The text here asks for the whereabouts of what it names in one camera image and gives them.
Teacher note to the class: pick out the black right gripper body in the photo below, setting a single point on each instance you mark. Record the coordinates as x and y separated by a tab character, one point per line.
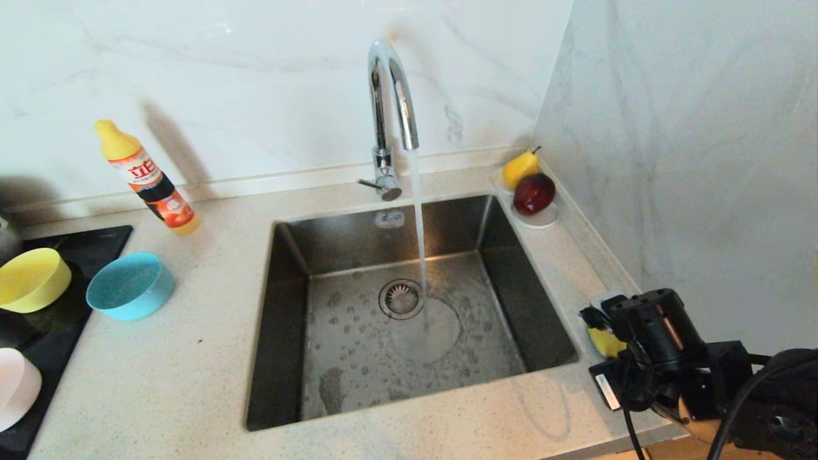
658	393

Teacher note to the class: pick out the yellow fish-shaped sponge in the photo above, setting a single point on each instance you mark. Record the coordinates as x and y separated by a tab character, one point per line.
604	342

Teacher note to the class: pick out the blue plastic bowl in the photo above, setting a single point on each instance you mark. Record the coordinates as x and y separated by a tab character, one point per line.
131	285

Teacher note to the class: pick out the orange yellow dish soap bottle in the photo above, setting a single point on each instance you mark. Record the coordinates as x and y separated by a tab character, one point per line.
153	186

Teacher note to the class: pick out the yellow plastic bowl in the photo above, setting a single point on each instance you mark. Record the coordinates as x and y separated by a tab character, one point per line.
32	280

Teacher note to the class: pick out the pink plastic bowl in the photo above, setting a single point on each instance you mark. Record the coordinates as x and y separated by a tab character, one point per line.
16	388

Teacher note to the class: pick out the stainless steel sink basin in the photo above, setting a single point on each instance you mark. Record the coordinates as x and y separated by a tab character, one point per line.
358	383

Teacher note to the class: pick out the small white dish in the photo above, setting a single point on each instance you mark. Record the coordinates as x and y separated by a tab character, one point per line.
540	221

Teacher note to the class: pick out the dark red apple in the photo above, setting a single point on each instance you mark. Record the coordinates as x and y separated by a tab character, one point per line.
535	193

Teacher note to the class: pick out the yellow pear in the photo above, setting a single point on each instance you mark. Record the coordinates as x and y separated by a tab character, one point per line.
521	168

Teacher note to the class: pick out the round metal drain strainer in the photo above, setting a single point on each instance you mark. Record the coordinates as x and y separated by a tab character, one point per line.
399	298

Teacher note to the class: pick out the clear running water stream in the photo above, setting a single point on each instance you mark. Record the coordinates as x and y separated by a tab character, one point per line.
419	223

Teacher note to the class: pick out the chrome gooseneck faucet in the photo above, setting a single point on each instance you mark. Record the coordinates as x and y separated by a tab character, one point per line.
380	102

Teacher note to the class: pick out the black induction cooktop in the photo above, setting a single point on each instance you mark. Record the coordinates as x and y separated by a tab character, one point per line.
96	246

